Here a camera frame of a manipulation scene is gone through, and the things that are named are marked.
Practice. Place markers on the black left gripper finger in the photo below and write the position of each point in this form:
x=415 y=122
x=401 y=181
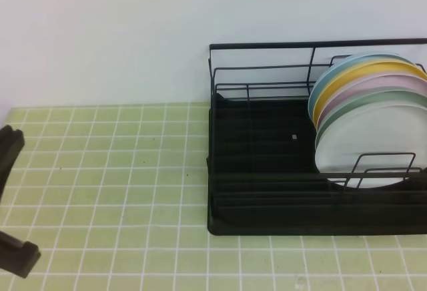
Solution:
x=12 y=142

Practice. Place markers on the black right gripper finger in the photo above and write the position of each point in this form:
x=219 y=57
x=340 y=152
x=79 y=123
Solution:
x=17 y=257

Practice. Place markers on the white plate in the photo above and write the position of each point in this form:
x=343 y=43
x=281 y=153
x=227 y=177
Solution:
x=386 y=136

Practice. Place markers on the light blue plate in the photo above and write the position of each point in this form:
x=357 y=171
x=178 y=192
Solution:
x=339 y=67

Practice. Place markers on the yellow plate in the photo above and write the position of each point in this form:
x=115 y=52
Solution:
x=320 y=95

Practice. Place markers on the pink plate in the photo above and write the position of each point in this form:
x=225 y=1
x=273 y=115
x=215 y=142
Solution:
x=367 y=83

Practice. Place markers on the mint green plate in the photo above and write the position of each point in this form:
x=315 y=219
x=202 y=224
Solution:
x=371 y=97

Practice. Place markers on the black wire dish rack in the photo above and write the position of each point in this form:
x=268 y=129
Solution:
x=262 y=174

